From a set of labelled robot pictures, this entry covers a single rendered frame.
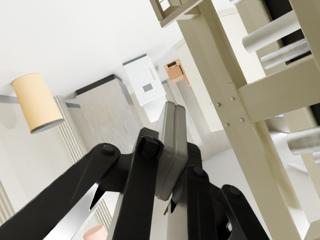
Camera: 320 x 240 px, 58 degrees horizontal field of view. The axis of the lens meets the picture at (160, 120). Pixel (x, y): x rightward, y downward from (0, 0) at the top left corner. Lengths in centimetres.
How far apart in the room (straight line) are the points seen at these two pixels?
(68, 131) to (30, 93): 216
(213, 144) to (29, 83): 908
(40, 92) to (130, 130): 259
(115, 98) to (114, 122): 50
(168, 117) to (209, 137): 1191
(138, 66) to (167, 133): 556
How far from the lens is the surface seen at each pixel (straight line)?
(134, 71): 570
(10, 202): 348
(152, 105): 571
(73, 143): 619
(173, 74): 826
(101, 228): 444
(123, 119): 625
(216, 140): 1214
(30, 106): 420
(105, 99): 632
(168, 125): 17
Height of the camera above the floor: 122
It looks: 1 degrees up
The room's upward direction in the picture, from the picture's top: 156 degrees clockwise
